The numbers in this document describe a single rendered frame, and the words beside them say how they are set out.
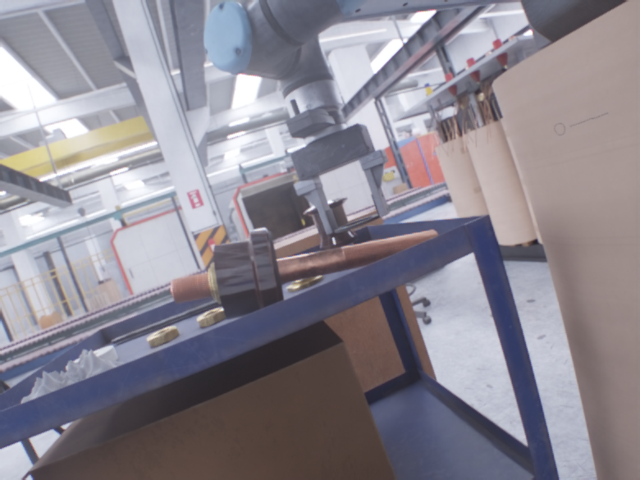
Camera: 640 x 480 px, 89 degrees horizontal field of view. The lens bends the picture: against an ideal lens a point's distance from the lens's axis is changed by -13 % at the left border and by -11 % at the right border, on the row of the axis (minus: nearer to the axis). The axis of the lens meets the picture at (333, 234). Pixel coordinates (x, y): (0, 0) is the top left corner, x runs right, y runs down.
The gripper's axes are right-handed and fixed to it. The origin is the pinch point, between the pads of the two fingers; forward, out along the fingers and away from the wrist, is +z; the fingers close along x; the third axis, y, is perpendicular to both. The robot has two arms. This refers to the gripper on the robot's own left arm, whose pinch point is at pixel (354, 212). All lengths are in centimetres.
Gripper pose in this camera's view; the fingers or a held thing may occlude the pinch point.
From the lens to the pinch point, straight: 61.8
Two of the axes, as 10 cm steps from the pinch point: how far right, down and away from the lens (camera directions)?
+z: 3.4, 9.4, 0.8
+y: 3.6, -2.1, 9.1
